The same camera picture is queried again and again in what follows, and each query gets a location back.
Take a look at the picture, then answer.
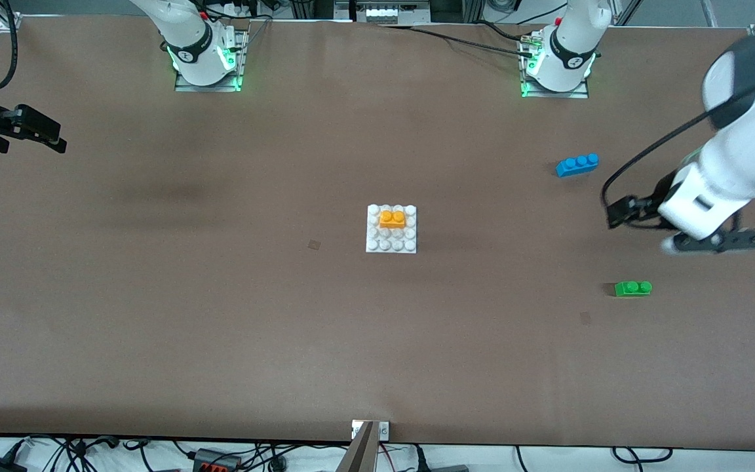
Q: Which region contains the white studded base plate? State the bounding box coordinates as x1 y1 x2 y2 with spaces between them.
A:
365 204 417 254

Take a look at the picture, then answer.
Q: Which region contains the blue three-stud block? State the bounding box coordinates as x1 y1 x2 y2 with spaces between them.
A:
555 153 600 178

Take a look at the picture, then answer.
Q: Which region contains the grey power strip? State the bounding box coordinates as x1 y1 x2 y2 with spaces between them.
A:
355 0 432 24

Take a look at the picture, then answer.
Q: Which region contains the black box with orange connectors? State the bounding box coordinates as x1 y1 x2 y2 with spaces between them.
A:
193 448 242 472

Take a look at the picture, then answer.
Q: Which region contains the black looped floor cable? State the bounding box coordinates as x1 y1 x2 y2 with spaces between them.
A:
612 447 673 464

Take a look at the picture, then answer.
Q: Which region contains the black cable across table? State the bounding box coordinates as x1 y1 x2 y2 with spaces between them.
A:
387 24 537 57

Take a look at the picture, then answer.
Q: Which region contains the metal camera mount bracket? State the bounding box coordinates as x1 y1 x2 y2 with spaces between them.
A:
351 420 391 441

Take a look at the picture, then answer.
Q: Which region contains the grey camera pole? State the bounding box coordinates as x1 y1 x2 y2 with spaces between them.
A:
336 422 378 472

